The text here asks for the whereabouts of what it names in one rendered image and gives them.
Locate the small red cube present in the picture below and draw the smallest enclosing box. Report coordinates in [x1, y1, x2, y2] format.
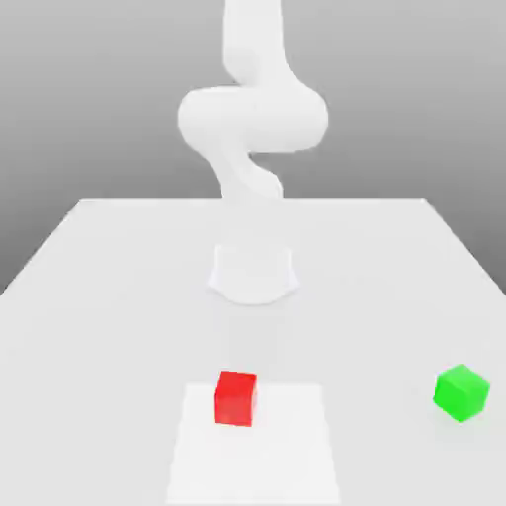
[213, 370, 259, 429]

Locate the small green cube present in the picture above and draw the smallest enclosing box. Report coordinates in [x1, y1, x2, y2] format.
[432, 363, 492, 424]

